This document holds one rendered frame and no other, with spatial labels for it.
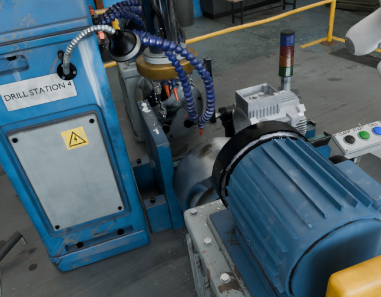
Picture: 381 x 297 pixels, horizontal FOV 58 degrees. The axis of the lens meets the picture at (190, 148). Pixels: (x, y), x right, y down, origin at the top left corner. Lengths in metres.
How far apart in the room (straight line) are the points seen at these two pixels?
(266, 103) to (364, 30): 0.48
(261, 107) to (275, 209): 0.71
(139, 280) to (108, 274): 0.10
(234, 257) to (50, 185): 0.53
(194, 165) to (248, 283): 0.37
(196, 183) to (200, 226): 0.16
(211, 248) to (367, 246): 0.27
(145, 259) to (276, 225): 0.71
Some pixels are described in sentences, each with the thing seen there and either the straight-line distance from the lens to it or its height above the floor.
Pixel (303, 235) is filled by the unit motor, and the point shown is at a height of 1.34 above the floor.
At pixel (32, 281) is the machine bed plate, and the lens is 1.22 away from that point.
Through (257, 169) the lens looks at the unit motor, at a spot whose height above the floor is 1.34.
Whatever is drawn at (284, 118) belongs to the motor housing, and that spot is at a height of 1.06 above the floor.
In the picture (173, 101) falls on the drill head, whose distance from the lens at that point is 1.31.
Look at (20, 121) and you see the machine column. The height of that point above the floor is 1.33.
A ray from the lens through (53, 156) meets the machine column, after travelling 0.90.
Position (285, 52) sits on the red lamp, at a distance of 1.53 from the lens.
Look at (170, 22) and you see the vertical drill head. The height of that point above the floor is 1.43.
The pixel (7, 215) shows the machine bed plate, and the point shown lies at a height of 0.80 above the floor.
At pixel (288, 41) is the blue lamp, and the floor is 1.19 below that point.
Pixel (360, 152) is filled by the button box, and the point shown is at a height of 1.03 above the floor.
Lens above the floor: 1.67
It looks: 35 degrees down
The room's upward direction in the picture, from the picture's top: 8 degrees counter-clockwise
